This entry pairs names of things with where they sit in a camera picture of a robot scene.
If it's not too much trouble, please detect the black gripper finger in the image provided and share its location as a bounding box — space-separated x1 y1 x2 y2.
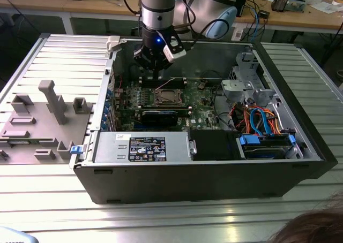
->
157 52 175 80
133 43 159 80

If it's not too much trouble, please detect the metal wire locking lever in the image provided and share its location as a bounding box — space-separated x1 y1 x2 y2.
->
155 79 176 91

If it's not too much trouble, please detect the CPU socket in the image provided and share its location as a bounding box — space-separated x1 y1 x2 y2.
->
152 88 187 107

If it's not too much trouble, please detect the metal CPU cooler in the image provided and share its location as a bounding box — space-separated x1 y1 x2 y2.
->
271 0 290 13

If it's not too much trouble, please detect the grey case latch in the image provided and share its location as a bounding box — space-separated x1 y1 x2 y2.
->
106 35 122 53

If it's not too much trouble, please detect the installed RAM stick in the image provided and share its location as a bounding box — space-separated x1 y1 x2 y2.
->
141 107 190 118

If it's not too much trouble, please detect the black graphics card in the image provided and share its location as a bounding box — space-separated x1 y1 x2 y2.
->
141 111 179 127

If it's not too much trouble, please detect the green motherboard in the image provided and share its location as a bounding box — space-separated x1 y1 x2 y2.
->
114 78 223 133

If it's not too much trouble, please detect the silver metal drive cage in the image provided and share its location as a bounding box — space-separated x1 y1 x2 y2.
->
230 51 279 106

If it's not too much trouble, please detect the grey power supply unit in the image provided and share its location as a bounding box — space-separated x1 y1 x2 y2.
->
92 132 198 163

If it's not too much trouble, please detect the wooden desk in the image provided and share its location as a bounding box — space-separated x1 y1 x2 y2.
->
0 0 343 35

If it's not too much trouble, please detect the black PC case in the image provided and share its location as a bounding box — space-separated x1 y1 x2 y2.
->
69 36 339 205

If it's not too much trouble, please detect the grey parts rack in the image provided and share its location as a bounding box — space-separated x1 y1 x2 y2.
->
0 79 94 165

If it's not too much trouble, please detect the hard disk blue carrier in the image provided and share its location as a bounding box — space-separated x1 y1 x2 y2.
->
237 134 295 160

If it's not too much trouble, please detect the white paper sheet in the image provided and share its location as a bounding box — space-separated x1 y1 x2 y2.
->
308 1 341 14

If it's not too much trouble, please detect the person's dark haired head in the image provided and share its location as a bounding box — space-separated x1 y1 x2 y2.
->
267 193 343 243

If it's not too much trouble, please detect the pale grey device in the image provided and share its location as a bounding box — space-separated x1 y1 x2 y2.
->
0 226 38 243

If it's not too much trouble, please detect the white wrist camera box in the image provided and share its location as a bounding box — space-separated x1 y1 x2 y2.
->
162 36 188 64

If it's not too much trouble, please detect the thin black wire loop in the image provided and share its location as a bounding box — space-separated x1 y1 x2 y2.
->
200 70 223 82

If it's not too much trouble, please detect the silver metal bracket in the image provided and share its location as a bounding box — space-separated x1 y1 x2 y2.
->
221 79 255 101

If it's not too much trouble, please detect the red wire bundle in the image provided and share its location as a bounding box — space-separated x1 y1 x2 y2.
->
229 105 251 128

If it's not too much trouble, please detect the blue data cable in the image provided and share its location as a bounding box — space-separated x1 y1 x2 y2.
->
248 107 273 136

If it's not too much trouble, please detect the orange data cable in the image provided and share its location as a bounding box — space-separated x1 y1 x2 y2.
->
261 108 282 135

